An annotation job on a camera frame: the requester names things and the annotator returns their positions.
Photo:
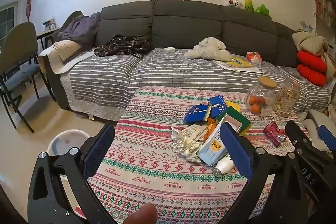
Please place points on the yellow snack packet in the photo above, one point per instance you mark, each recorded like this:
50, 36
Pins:
232, 105

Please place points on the yellow corn plush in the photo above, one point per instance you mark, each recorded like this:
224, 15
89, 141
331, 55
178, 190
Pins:
248, 3

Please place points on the white blue milk carton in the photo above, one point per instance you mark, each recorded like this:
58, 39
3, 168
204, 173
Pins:
212, 148

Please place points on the green plush toy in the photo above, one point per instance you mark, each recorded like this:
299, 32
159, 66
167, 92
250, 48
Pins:
262, 11

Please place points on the beige quilted throw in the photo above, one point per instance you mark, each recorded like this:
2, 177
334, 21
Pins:
65, 49

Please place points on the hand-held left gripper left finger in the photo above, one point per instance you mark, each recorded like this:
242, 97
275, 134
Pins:
98, 151

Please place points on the orange snack wrapper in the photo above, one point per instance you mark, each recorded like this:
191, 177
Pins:
210, 127

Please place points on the red wall ornament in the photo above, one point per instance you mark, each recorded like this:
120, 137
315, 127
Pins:
29, 3

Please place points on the dark plaid shirt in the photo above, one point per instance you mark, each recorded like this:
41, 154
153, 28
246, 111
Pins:
123, 45

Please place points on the red drink can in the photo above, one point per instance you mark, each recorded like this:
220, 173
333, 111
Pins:
273, 132

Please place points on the clear plastic jar of seeds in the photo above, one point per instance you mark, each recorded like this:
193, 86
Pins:
287, 98

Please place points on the white round bin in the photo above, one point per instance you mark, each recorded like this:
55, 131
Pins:
65, 140

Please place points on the white plush toy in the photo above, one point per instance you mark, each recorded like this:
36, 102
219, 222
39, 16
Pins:
210, 49

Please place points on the white printed paper wrapper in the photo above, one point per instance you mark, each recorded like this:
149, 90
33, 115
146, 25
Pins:
195, 132

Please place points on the white papers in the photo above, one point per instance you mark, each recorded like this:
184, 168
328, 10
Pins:
252, 70

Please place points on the green yellow sponge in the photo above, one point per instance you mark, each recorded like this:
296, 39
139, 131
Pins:
237, 112

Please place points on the grey striped blanket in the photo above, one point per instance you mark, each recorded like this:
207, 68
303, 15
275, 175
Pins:
183, 71

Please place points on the window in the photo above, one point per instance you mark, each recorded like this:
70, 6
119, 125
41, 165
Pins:
8, 22

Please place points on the wall bookshelf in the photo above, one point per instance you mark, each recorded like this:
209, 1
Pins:
325, 3

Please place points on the patterned red green tablecloth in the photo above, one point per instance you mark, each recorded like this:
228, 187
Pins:
157, 161

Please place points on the yellow book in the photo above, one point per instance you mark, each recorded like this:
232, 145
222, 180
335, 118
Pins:
239, 62

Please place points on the person's left hand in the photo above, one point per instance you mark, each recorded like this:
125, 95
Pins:
141, 214

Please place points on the orange white plastic bag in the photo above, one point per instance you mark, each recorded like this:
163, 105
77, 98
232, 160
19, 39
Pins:
253, 57

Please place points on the beige fleece blanket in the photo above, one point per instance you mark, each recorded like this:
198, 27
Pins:
312, 43

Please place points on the blue snack box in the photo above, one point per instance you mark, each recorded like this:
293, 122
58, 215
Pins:
218, 106
195, 115

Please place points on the small side table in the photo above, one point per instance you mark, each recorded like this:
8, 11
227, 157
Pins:
47, 32

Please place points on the small white bottle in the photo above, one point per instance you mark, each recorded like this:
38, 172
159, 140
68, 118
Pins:
224, 165

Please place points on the purple grey jacket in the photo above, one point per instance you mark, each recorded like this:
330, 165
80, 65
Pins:
81, 27

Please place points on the tangerine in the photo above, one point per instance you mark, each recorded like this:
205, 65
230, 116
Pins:
252, 100
261, 100
255, 109

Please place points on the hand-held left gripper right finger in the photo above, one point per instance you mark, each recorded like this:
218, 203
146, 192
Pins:
236, 151

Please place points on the grey fabric sofa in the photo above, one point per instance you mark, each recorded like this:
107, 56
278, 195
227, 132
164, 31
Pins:
183, 27

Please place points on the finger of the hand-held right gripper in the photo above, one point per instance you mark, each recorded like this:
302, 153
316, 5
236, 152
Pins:
298, 136
328, 138

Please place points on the white plush doll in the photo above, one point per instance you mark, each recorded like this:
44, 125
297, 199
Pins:
235, 2

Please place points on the glass jar with cork lid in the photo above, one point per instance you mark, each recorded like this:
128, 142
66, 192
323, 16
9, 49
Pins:
265, 94

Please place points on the red cushion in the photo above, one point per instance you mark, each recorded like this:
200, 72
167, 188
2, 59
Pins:
311, 75
312, 60

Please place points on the white charger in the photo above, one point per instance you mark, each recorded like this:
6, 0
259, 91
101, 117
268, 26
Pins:
169, 50

